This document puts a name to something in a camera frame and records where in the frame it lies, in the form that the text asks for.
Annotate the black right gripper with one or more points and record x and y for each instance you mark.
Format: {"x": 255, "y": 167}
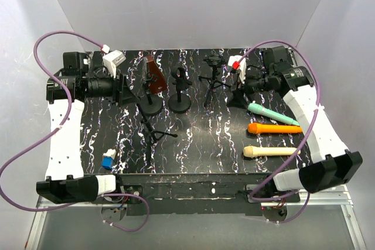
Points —
{"x": 236, "y": 100}

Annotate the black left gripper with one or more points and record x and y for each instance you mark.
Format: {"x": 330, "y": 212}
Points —
{"x": 122, "y": 95}

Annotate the mint green microphone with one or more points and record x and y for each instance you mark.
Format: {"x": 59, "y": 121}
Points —
{"x": 261, "y": 110}

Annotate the black round-base stand front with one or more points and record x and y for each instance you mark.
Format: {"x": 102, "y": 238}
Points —
{"x": 150, "y": 103}

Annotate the black round-base stand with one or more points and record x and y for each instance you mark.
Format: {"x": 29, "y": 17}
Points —
{"x": 150, "y": 103}
{"x": 179, "y": 102}

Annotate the orange microphone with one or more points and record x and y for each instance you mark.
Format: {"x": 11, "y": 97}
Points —
{"x": 256, "y": 128}

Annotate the black tripod microphone stand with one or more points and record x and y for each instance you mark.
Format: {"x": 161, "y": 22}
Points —
{"x": 216, "y": 62}

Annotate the beige microphone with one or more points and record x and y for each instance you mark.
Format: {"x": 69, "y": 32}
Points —
{"x": 255, "y": 151}

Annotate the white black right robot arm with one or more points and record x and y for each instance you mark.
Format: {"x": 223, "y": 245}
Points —
{"x": 333, "y": 164}

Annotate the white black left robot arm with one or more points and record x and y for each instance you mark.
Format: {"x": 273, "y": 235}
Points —
{"x": 65, "y": 181}

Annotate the brown wooden metronome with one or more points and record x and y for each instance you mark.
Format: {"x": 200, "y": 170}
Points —
{"x": 149, "y": 65}

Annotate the black marble pattern mat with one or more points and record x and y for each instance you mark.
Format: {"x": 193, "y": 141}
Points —
{"x": 208, "y": 138}

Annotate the blue white cube toy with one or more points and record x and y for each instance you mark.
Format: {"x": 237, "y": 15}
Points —
{"x": 108, "y": 159}

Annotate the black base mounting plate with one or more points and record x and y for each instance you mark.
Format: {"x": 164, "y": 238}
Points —
{"x": 191, "y": 193}

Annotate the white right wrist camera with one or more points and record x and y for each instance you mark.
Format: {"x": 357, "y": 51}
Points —
{"x": 238, "y": 65}

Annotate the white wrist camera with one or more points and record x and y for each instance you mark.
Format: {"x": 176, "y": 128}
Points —
{"x": 112, "y": 59}
{"x": 238, "y": 65}

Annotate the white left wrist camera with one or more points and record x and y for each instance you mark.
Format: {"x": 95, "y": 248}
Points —
{"x": 112, "y": 59}

